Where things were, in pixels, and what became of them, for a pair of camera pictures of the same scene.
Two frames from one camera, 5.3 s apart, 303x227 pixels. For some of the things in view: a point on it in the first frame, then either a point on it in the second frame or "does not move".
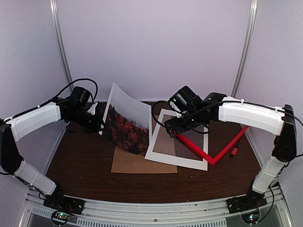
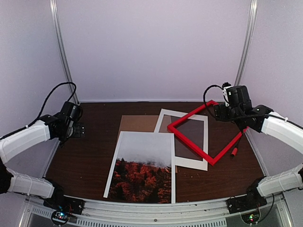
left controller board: x=60 y=217 does not move
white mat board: x=172 y=159 does not move
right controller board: x=251 y=217 does not move
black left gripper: x=98 y=121 to x=79 y=132
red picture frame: x=211 y=161 does not move
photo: x=128 y=122 to x=144 y=171
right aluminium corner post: x=246 y=46 does not move
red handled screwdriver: x=235 y=150 does not move
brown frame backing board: x=125 y=161 to x=145 y=123
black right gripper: x=171 y=129 to x=224 y=116
